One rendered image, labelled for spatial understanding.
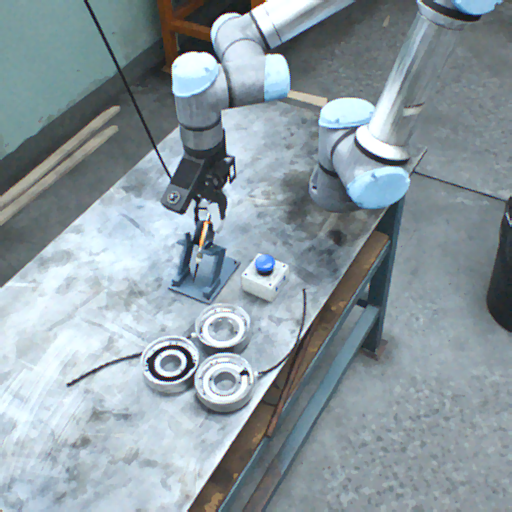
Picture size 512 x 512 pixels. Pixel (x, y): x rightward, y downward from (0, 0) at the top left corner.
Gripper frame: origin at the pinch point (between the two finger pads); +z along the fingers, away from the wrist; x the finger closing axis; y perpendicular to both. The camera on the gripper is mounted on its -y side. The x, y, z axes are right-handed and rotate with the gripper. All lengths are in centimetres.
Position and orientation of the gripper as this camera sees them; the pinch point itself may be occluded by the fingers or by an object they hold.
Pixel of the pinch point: (205, 227)
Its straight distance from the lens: 134.1
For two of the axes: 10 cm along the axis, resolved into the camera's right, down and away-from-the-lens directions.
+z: 0.3, 6.9, 7.3
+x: -8.9, -3.2, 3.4
